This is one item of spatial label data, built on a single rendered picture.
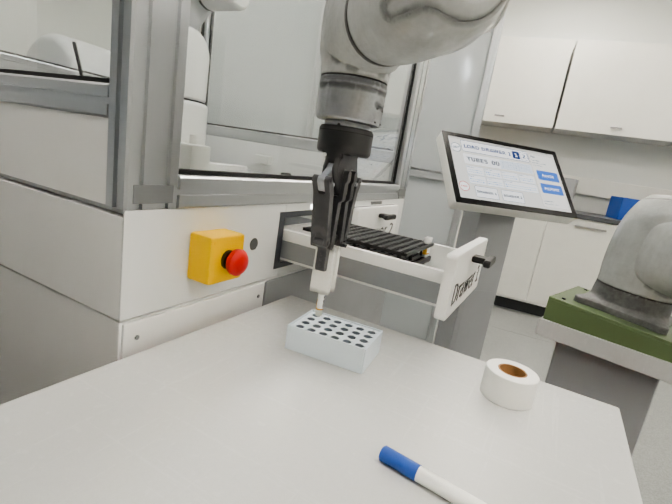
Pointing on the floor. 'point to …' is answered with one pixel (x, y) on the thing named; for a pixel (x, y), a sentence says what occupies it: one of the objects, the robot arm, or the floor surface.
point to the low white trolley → (302, 428)
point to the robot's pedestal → (605, 373)
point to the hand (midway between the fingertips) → (325, 268)
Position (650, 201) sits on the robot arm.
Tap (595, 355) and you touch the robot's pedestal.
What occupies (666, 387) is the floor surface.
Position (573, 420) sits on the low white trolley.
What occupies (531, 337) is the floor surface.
